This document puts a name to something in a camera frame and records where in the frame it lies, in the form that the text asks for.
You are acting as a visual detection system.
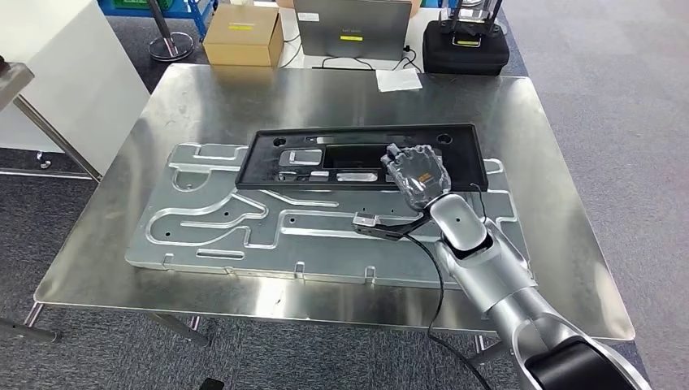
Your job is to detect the black plastic panel part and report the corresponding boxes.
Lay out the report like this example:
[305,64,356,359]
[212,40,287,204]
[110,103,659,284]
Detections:
[235,123,489,193]

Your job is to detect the stainless steel workbench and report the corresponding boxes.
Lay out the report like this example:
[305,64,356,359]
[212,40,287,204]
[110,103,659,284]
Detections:
[0,63,636,372]

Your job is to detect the aluminium fixture plate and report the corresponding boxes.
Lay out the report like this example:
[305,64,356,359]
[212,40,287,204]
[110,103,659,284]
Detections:
[124,142,531,292]

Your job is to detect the white paper sheet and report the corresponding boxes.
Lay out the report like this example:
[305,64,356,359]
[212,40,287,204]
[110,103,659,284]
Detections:
[375,67,423,93]

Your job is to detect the black carrying case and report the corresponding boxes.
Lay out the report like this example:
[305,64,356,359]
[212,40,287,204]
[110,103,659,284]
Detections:
[422,19,511,76]

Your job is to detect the brown cardboard box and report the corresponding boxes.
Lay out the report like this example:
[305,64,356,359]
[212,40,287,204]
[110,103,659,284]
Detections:
[202,4,284,67]

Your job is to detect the chrome base stanchion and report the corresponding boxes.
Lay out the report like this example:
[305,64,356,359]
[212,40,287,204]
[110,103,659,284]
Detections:
[145,0,196,63]

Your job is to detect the blue metal rack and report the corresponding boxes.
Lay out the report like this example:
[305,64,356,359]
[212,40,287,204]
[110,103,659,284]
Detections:
[97,0,219,41]

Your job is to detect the white cabinet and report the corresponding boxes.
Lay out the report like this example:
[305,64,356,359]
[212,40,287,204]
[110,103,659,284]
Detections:
[0,0,150,176]

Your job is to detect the small stainless steel table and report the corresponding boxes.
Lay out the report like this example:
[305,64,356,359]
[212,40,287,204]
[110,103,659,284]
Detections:
[0,56,103,184]

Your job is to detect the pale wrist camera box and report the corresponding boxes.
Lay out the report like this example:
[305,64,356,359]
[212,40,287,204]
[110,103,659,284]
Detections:
[352,211,431,242]

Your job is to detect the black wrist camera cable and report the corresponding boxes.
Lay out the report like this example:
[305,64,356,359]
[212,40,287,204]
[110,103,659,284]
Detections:
[403,234,493,390]

